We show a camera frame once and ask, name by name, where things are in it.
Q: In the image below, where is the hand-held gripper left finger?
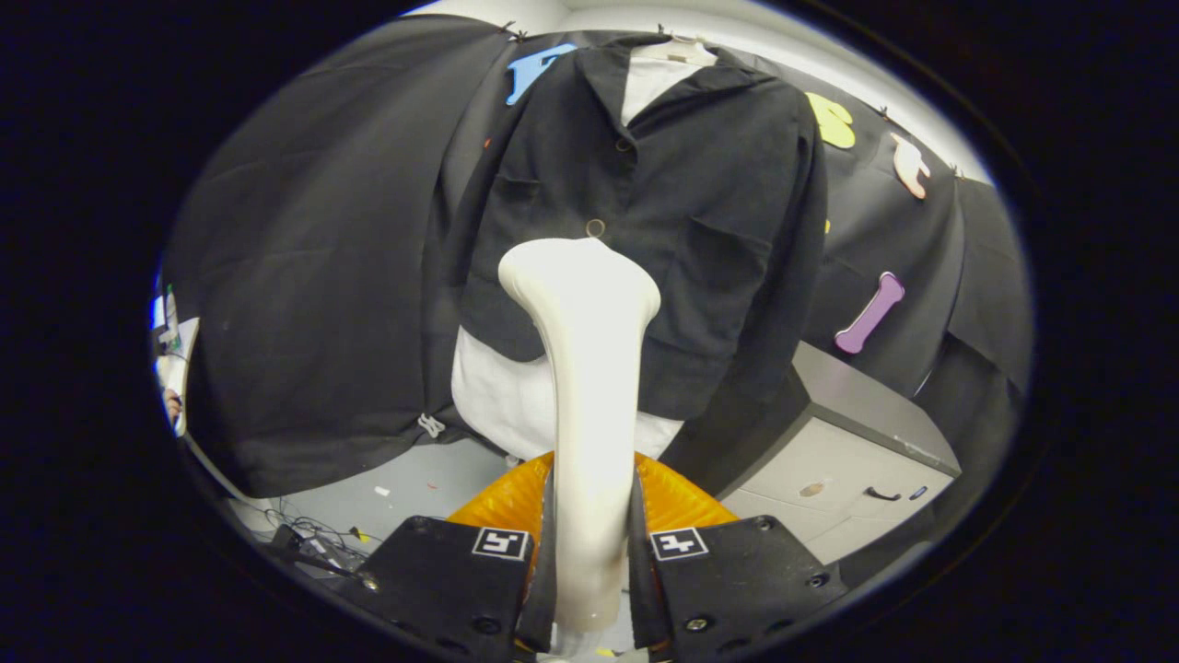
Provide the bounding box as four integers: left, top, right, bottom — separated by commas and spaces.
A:
336, 451, 558, 660

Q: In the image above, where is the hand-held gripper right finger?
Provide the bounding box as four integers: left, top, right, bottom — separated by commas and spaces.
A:
629, 451, 848, 659

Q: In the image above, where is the white shirt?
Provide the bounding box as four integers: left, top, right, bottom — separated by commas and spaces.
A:
451, 55, 715, 461

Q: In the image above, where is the white garment steamer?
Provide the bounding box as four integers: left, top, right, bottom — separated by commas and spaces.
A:
498, 238, 662, 636

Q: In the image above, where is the black suit jacket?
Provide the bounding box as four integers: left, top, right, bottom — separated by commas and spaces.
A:
440, 35, 828, 471

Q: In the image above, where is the white clothes hanger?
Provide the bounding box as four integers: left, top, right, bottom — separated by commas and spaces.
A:
645, 35, 718, 65

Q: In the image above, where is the grey cabinet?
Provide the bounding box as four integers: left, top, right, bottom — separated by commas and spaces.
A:
718, 341, 962, 564

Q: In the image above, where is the black backdrop cloth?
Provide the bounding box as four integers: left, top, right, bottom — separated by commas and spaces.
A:
161, 14, 1033, 590

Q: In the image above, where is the tangle of black cables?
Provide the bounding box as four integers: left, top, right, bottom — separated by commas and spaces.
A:
244, 506, 383, 576

